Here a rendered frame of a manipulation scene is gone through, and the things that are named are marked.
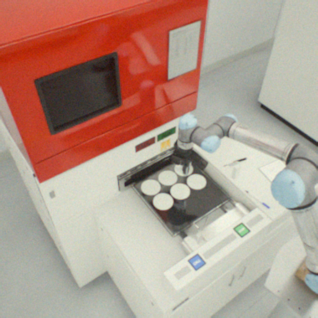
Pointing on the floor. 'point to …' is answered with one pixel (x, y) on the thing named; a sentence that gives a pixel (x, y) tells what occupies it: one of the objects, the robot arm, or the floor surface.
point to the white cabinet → (125, 278)
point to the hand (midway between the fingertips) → (186, 174)
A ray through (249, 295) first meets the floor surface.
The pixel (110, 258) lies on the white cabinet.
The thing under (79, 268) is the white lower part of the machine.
